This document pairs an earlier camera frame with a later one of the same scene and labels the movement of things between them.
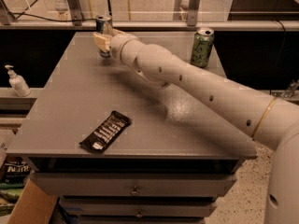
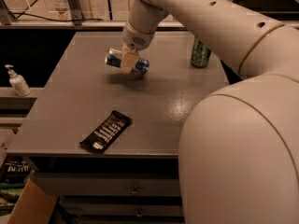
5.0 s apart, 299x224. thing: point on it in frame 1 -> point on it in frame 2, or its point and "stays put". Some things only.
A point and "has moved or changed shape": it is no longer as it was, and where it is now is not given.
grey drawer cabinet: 115,148 stays put
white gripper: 115,45 -> 135,40
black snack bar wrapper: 107,130 stays put
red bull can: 101,21 has moved or changed shape
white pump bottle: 18,83 stays put
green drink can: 202,47 stays put
